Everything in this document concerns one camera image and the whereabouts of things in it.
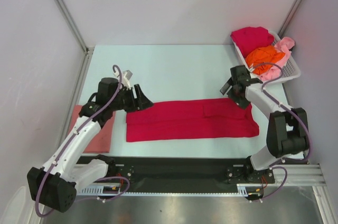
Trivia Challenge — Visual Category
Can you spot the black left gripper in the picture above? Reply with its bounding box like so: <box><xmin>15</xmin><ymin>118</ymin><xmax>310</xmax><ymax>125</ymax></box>
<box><xmin>110</xmin><ymin>84</ymin><xmax>153</xmax><ymax>113</ymax></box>

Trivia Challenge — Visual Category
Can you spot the crimson red t-shirt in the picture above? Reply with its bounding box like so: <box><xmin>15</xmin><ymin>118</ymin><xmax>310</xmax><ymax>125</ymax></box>
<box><xmin>126</xmin><ymin>98</ymin><xmax>259</xmax><ymax>143</ymax></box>

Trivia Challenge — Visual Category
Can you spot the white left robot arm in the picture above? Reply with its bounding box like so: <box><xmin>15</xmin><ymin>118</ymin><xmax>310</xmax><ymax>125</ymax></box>
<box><xmin>27</xmin><ymin>65</ymin><xmax>153</xmax><ymax>217</ymax></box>

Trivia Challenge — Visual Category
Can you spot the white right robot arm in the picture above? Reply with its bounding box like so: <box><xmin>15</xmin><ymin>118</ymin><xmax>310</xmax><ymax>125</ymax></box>
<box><xmin>220</xmin><ymin>66</ymin><xmax>312</xmax><ymax>182</ymax></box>

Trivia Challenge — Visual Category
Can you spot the orange t-shirt in basket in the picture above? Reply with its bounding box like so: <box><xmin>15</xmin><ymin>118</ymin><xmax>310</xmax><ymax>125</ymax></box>
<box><xmin>245</xmin><ymin>45</ymin><xmax>285</xmax><ymax>75</ymax></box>

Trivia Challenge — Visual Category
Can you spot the crimson t-shirt in basket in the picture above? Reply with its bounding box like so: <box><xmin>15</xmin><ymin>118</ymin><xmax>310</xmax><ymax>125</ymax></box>
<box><xmin>230</xmin><ymin>27</ymin><xmax>274</xmax><ymax>58</ymax></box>

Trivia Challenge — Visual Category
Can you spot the folded salmon pink t-shirt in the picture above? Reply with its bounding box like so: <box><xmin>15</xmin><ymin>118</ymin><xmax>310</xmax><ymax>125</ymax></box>
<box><xmin>68</xmin><ymin>105</ymin><xmax>116</xmax><ymax>154</ymax></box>

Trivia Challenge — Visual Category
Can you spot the light pink t-shirt in basket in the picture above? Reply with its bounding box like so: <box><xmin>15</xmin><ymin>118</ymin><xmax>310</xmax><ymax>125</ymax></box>
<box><xmin>260</xmin><ymin>37</ymin><xmax>295</xmax><ymax>81</ymax></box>

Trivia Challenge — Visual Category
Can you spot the right aluminium side rail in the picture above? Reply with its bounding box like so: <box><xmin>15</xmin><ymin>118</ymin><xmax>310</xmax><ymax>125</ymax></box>
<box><xmin>283</xmin><ymin>80</ymin><xmax>315</xmax><ymax>163</ymax></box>

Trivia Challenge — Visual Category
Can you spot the aluminium side rail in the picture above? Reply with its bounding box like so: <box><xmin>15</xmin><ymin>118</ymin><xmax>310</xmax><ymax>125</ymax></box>
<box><xmin>57</xmin><ymin>46</ymin><xmax>95</xmax><ymax>146</ymax></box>
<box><xmin>283</xmin><ymin>80</ymin><xmax>315</xmax><ymax>163</ymax></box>

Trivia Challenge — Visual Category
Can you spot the left aluminium side rail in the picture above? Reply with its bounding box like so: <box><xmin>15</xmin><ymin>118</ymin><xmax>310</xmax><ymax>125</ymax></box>
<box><xmin>57</xmin><ymin>46</ymin><xmax>95</xmax><ymax>146</ymax></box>

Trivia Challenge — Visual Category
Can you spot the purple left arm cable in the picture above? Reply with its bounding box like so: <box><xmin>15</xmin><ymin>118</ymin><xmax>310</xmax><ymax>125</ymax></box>
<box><xmin>34</xmin><ymin>64</ymin><xmax>130</xmax><ymax>218</ymax></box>

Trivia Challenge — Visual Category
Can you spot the white slotted cable duct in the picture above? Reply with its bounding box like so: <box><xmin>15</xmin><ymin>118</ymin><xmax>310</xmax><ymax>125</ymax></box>
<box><xmin>77</xmin><ymin>184</ymin><xmax>263</xmax><ymax>198</ymax></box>

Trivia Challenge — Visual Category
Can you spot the aluminium front frame rail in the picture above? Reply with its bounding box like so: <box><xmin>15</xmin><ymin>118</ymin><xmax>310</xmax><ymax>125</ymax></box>
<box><xmin>269</xmin><ymin>164</ymin><xmax>326</xmax><ymax>186</ymax></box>

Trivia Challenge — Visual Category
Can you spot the right aluminium corner post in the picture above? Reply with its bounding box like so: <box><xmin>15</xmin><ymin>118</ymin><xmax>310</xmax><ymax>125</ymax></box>
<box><xmin>278</xmin><ymin>0</ymin><xmax>320</xmax><ymax>34</ymax></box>

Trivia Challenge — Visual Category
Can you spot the aluminium corner post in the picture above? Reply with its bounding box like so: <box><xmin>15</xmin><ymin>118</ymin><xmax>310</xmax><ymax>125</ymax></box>
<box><xmin>54</xmin><ymin>0</ymin><xmax>88</xmax><ymax>54</ymax></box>
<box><xmin>278</xmin><ymin>0</ymin><xmax>320</xmax><ymax>34</ymax></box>

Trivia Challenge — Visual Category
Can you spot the left aluminium corner post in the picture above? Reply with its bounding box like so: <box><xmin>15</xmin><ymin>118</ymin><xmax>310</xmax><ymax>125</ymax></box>
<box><xmin>54</xmin><ymin>0</ymin><xmax>88</xmax><ymax>54</ymax></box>

